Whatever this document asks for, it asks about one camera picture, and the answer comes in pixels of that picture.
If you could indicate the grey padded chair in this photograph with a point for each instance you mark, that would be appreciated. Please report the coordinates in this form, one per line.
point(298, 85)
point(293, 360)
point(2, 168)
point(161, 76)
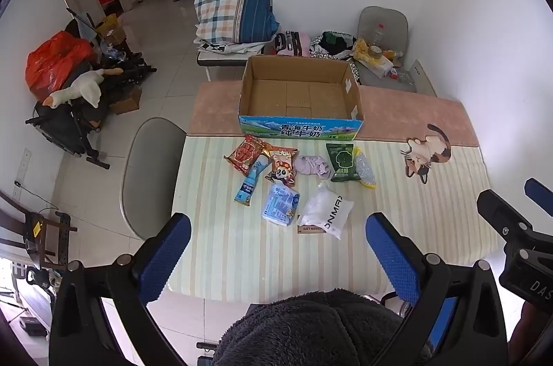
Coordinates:
point(384, 18)

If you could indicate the yellow box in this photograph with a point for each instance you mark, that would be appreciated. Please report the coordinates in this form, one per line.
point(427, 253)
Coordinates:
point(110, 27)

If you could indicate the person's dark fleece clothing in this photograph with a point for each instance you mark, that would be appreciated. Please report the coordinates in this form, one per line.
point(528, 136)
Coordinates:
point(311, 331)

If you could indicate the patterned bag with clothes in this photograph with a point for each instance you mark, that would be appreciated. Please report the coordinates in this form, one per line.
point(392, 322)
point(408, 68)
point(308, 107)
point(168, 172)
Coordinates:
point(332, 44)

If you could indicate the white plastic packet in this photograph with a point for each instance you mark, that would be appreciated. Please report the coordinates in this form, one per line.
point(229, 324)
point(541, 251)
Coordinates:
point(378, 65)

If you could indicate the black stroller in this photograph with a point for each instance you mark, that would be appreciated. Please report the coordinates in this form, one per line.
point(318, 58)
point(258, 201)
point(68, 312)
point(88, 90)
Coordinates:
point(65, 128)

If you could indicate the plaid and blue duvet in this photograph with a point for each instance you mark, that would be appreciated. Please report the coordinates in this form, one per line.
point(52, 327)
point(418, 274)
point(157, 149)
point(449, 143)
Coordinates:
point(229, 3)

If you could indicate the wooden chair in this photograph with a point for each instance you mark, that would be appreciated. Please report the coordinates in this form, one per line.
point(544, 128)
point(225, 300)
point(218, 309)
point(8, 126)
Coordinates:
point(60, 236)

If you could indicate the red plastic bag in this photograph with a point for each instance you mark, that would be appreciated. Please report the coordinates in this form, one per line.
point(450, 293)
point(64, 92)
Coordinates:
point(52, 63)

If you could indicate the white folding bed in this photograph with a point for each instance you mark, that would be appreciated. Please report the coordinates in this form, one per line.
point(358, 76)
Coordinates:
point(222, 57)

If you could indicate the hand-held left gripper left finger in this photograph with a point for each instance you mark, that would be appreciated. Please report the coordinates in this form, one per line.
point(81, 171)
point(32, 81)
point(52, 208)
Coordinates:
point(166, 258)

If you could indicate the pink suitcase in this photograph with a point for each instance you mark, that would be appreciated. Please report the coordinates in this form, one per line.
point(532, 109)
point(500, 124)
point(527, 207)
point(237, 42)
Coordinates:
point(293, 43)

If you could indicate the yellow and clear bag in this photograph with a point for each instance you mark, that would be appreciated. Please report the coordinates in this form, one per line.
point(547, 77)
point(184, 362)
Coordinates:
point(366, 172)

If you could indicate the blue tube packet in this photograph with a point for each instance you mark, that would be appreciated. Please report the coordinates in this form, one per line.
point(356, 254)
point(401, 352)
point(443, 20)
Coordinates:
point(248, 188)

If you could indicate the green snack packet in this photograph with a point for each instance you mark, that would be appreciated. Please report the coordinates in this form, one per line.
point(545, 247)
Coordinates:
point(341, 163)

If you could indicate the white goose plush toy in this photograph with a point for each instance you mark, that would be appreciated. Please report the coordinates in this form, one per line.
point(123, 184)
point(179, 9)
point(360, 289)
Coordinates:
point(82, 87)

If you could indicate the panda print snack packet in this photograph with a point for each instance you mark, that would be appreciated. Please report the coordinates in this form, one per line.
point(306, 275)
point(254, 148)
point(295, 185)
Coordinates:
point(280, 168)

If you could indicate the tape roll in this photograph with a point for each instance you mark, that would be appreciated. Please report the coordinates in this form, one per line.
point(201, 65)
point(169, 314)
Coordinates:
point(374, 51)

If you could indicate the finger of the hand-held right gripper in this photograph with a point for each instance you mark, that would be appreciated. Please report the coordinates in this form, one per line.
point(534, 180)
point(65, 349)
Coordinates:
point(501, 210)
point(540, 195)

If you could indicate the clear plastic bottle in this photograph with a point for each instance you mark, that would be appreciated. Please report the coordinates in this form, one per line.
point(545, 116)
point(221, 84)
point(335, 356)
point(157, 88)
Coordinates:
point(379, 34)

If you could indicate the striped blanket with cat print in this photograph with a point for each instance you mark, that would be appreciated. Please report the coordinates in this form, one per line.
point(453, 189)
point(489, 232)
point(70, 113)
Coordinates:
point(432, 219)

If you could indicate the red snack packet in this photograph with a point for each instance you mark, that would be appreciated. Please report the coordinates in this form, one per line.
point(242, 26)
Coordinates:
point(244, 154)

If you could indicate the small brown cardboard box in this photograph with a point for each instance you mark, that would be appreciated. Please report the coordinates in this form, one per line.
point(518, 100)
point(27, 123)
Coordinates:
point(126, 101)

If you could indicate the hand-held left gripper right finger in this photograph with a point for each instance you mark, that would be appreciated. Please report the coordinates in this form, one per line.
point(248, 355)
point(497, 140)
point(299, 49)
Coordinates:
point(391, 258)

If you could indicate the yellow plastic bag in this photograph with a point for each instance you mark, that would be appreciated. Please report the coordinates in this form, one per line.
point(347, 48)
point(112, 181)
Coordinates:
point(360, 48)

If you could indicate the blue and white wipes packet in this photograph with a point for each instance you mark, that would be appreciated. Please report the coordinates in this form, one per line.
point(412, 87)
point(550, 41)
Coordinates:
point(281, 204)

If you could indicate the white soft pouch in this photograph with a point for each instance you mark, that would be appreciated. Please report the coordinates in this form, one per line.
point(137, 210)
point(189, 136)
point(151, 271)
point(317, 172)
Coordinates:
point(322, 212)

